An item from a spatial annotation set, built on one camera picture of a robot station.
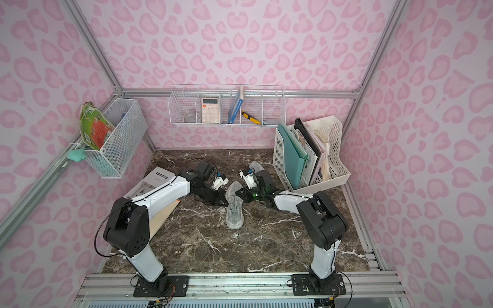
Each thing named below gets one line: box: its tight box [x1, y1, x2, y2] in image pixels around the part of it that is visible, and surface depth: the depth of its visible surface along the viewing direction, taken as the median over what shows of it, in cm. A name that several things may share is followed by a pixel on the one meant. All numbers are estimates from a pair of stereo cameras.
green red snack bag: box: [78, 101, 115, 151], surface depth 74 cm
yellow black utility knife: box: [241, 111, 262, 125], surface depth 100 cm
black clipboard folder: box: [294, 118, 322, 186], surface depth 85 cm
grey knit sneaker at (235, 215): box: [224, 180, 245, 230], surface depth 89 cm
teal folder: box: [277, 120, 309, 190], surface depth 81 cm
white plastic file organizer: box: [273, 115, 352, 194], surface depth 92 cm
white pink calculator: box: [201, 98, 219, 124], surface depth 97 cm
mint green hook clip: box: [66, 147, 87, 162], surface depth 64 cm
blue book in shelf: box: [227, 85, 244, 126], surface depth 90 cm
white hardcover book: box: [123, 166, 176, 198], surface depth 102 cm
